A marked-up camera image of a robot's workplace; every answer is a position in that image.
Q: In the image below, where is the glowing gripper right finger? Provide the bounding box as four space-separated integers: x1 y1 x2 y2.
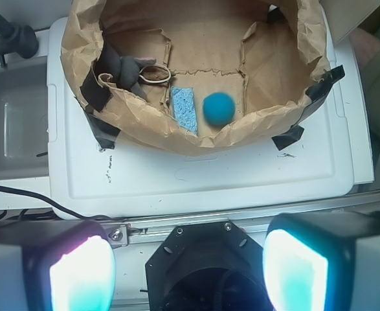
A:
263 211 380 310

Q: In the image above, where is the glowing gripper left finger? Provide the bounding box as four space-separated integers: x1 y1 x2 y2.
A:
0 221 116 310

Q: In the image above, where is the blue sponge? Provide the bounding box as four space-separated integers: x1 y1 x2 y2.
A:
170 86 198 135

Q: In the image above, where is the blue felt ball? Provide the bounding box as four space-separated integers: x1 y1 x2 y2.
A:
203 92 236 126

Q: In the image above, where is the grey plush mouse toy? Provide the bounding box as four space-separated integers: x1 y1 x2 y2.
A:
95 43 156 100

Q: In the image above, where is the brown paper bag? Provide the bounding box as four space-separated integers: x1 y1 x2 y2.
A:
61 1 342 156

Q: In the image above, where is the black faucet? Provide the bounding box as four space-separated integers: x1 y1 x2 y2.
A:
0 14 39 68

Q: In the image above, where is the aluminium rail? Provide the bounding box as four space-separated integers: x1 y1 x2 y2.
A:
103 190 380 248

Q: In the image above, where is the black cable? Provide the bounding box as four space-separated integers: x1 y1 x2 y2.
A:
0 181 121 222

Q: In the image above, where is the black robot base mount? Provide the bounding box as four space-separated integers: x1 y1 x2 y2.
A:
145 221 273 310

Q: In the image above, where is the white paper bag handle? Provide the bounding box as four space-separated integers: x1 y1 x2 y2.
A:
139 63 172 84

